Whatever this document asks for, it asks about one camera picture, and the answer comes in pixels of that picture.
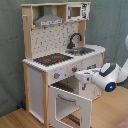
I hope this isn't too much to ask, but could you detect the black toy faucet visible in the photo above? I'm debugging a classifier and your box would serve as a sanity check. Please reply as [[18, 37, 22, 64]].
[[67, 33, 83, 49]]

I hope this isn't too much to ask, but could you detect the grey toy sink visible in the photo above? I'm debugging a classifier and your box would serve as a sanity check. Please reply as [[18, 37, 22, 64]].
[[66, 47, 94, 56]]

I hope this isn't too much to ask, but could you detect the black toy stovetop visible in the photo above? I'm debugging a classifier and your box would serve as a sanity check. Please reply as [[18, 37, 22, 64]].
[[34, 53, 71, 66]]

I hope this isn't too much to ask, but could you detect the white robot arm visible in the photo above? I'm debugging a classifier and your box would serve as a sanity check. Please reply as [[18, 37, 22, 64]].
[[75, 59, 128, 92]]

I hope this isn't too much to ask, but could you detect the white toy microwave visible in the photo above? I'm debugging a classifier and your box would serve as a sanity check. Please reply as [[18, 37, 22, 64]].
[[66, 3, 90, 21]]

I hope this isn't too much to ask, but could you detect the oven knob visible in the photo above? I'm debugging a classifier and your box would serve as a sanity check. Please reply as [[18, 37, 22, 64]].
[[54, 73, 60, 79], [71, 66, 78, 73]]

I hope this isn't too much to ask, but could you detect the white oven door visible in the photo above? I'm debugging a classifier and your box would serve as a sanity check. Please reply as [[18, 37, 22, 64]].
[[49, 86, 92, 128]]

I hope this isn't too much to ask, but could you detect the grey range hood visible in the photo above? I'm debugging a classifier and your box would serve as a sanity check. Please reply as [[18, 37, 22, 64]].
[[35, 6, 64, 27]]

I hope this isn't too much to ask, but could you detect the wooden toy kitchen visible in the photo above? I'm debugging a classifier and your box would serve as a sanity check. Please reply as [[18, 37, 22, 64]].
[[22, 2, 105, 128]]

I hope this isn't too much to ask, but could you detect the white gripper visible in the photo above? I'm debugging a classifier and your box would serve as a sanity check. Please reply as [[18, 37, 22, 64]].
[[75, 68, 100, 82]]

